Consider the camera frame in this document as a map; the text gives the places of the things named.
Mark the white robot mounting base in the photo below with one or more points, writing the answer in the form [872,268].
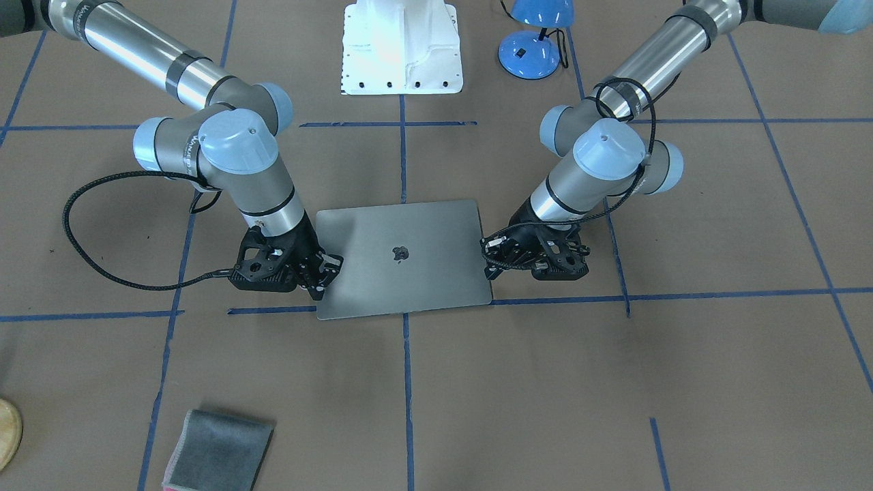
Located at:
[401,47]

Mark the wooden mug tree stand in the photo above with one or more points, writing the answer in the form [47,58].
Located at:
[12,428]

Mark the grey folded cloth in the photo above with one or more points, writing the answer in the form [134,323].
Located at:
[217,451]

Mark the grey laptop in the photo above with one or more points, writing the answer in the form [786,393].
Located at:
[403,258]

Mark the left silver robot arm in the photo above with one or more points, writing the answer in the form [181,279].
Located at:
[601,156]

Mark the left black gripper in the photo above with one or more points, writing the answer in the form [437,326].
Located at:
[526,235]

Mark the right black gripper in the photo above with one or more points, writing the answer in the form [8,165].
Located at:
[301,243]

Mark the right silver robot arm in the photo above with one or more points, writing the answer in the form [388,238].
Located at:
[228,145]

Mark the blue desk lamp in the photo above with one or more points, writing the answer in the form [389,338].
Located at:
[531,55]

